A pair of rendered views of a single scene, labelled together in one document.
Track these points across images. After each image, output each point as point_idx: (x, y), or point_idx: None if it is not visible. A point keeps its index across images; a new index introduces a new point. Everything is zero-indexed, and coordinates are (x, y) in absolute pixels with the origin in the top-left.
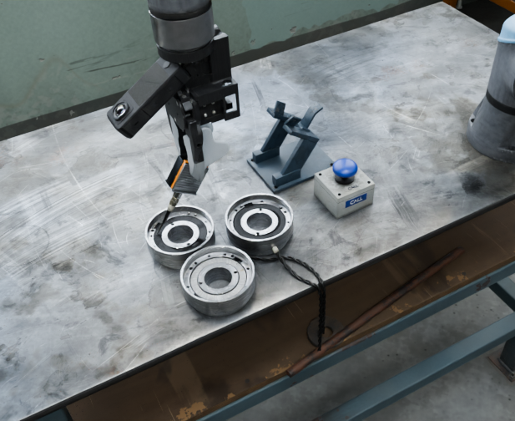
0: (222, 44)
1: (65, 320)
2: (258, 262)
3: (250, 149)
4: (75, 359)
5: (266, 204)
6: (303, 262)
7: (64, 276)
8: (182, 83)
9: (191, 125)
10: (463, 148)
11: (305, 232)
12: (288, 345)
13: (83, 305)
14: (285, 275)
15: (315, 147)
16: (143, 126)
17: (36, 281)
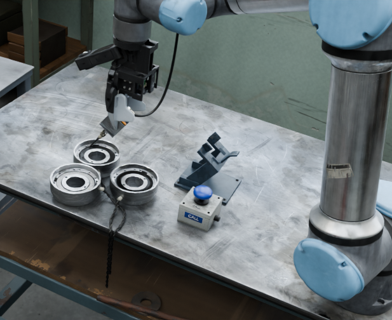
0: (145, 51)
1: (11, 147)
2: (109, 199)
3: None
4: None
5: (151, 179)
6: (124, 217)
7: (40, 134)
8: (114, 57)
9: (107, 84)
10: None
11: (152, 210)
12: (121, 289)
13: (26, 148)
14: (108, 214)
15: (234, 186)
16: (86, 68)
17: (30, 127)
